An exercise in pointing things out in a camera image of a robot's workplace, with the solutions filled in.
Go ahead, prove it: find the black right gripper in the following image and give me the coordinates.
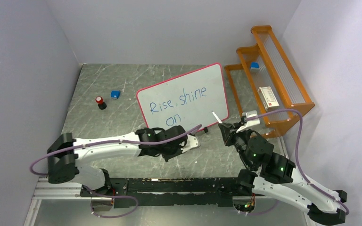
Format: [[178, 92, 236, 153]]
[[220, 121, 255, 169]]

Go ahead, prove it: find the pink framed whiteboard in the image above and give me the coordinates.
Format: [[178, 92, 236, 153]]
[[136, 63, 229, 130]]

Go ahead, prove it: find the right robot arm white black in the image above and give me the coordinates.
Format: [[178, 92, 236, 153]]
[[218, 122, 347, 226]]

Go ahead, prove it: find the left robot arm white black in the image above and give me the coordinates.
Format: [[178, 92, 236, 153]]
[[47, 126, 199, 196]]

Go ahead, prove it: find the white red small box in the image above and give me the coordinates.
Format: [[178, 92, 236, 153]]
[[258, 86, 280, 111]]

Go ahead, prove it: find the orange wooden tiered rack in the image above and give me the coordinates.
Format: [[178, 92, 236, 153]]
[[224, 25, 315, 139]]

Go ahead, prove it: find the blue eraser on rack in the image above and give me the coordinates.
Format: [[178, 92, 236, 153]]
[[249, 62, 260, 73]]

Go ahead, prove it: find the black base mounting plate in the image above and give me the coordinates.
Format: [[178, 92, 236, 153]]
[[80, 177, 256, 209]]

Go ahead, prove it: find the blue eraser on table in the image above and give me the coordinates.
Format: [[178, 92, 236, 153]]
[[110, 90, 121, 99]]

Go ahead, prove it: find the red capped black bottle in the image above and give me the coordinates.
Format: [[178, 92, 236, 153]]
[[95, 96, 107, 110]]

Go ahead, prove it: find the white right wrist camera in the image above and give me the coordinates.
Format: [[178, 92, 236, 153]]
[[237, 110, 260, 133]]

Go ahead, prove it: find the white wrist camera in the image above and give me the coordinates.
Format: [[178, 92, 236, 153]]
[[181, 135, 200, 153], [237, 110, 260, 133]]

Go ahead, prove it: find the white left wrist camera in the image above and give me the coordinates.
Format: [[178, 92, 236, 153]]
[[181, 135, 200, 153]]

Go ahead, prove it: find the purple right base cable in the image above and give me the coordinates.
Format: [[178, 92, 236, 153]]
[[237, 201, 280, 217]]

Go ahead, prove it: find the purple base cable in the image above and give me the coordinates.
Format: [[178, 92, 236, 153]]
[[237, 201, 280, 217], [84, 186, 139, 218]]

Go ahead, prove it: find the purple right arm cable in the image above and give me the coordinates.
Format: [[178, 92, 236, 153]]
[[243, 108, 350, 216]]

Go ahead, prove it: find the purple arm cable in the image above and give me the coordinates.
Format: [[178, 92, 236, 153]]
[[243, 108, 350, 216], [29, 124, 203, 176]]

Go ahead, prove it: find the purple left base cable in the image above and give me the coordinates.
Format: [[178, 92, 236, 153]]
[[84, 186, 139, 218]]

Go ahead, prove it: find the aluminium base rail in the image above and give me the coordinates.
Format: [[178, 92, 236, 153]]
[[33, 176, 88, 200]]

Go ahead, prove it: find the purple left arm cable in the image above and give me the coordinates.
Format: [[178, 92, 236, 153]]
[[29, 124, 203, 176]]

